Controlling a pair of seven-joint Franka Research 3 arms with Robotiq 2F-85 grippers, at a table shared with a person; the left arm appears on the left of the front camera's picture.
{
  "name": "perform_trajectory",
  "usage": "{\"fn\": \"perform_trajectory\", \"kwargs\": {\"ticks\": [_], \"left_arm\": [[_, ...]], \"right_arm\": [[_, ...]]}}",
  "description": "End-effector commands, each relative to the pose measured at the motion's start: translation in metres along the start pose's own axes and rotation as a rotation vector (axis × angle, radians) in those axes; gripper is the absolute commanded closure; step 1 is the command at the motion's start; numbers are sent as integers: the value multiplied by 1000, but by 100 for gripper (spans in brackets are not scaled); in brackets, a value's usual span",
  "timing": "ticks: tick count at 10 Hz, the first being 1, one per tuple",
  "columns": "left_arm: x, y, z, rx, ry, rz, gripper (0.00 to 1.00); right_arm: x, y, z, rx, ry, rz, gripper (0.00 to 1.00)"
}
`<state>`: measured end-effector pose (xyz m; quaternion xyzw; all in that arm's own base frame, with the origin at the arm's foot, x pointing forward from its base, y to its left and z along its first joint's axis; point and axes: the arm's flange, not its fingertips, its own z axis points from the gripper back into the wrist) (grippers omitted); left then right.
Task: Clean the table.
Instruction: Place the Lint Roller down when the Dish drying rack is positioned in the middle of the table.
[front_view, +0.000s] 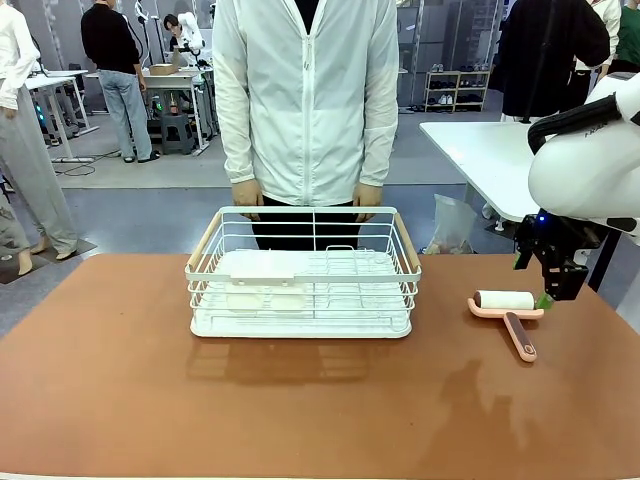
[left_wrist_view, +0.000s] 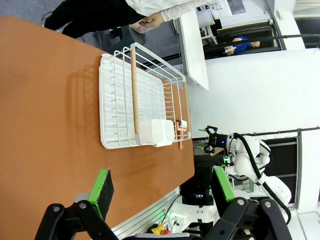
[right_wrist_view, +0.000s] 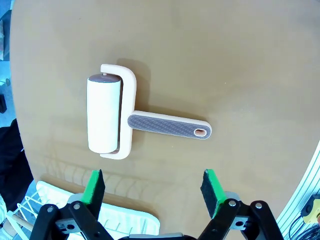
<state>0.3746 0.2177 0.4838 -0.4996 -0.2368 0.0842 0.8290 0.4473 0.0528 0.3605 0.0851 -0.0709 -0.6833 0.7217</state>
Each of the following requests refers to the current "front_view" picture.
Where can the person white top grey trousers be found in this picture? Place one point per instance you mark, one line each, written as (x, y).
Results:
(25, 150)

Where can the person in black coat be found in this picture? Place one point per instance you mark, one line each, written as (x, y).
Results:
(545, 55)

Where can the wooden shoe rack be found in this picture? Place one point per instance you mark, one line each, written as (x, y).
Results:
(457, 90)

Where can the person in green top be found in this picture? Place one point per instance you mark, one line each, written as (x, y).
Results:
(629, 35)

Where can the person in white zip jacket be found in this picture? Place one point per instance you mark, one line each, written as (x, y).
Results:
(305, 110)

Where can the white side table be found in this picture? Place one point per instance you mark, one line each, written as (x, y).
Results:
(480, 155)

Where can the white desk with cardboard box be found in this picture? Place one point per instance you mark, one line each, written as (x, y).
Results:
(192, 80)

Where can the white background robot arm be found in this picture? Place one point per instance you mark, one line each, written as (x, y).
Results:
(192, 32)

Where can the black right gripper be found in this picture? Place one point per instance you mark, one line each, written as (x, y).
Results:
(565, 240)

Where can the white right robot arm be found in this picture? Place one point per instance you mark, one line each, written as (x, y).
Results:
(585, 175)

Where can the dark-haired person near robot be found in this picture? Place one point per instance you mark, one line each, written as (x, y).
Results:
(173, 30)

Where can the long white desk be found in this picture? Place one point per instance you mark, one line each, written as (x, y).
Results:
(55, 80)

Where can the person's right forearm white sleeve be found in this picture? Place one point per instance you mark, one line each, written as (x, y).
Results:
(239, 150)

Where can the person's left forearm white sleeve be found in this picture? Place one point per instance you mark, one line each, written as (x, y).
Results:
(379, 150)

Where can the open cardboard box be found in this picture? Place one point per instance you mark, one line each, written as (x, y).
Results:
(164, 69)

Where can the pink lint roller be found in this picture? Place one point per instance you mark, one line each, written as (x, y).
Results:
(505, 300)

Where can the person's right hand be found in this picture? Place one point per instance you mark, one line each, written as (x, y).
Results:
(248, 197)

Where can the grey plastic stool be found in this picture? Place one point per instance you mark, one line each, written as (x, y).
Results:
(177, 132)

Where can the person's left hand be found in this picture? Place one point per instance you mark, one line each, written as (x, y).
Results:
(369, 200)

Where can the clear plastic bag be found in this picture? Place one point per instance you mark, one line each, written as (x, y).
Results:
(452, 225)

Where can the person black sweater blue jeans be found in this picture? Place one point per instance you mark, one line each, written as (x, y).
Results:
(110, 50)

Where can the white plastic cutlery holder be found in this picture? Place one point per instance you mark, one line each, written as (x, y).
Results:
(260, 270)

